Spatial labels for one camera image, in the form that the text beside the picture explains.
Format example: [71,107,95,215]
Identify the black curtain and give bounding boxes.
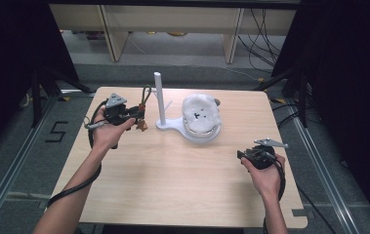
[271,0,370,230]
[0,0,80,160]

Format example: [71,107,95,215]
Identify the person's left hand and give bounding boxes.
[91,107,137,152]

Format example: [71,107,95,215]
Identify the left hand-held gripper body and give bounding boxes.
[103,93,142,127]

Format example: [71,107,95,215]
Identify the white floor cable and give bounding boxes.
[217,63,263,82]

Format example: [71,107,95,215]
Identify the white bowl with silver rim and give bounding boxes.
[183,121,222,139]

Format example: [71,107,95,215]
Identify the black cables by rail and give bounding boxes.
[270,101,301,130]

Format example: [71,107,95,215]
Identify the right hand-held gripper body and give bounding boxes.
[242,137,290,171]

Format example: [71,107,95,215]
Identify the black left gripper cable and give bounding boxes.
[46,99,108,209]

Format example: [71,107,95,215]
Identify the person's right hand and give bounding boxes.
[240,153,286,203]

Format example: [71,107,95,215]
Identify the black metal stand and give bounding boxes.
[30,66,93,129]
[254,68,311,129]

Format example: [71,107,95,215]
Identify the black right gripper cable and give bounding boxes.
[262,151,288,234]

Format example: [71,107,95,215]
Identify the bundle of black floor cables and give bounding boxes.
[236,8,287,74]

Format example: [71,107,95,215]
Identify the aluminium floor rail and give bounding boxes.
[0,94,61,234]
[289,97,363,234]

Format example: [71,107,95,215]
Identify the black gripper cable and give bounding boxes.
[262,151,288,234]
[46,99,108,209]

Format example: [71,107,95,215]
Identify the white plush bear face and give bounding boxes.
[181,93,223,134]

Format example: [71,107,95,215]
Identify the white key stand with pegs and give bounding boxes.
[146,71,222,144]

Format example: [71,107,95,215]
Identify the light wooden shelf unit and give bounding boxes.
[49,3,298,64]

